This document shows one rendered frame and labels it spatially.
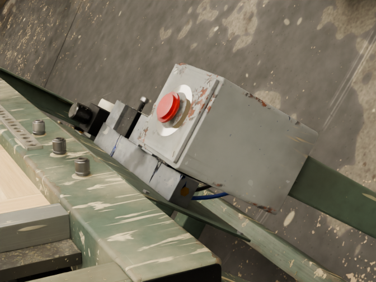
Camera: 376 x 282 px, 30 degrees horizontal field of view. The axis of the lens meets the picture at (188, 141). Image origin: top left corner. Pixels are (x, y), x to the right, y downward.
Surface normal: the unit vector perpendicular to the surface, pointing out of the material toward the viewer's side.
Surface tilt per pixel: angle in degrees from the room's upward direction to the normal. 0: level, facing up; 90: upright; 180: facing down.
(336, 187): 90
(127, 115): 0
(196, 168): 90
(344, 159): 0
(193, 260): 58
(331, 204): 90
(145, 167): 0
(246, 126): 90
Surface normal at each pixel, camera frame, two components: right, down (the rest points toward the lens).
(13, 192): -0.01, -0.96
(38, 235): 0.45, 0.25
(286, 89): -0.77, -0.38
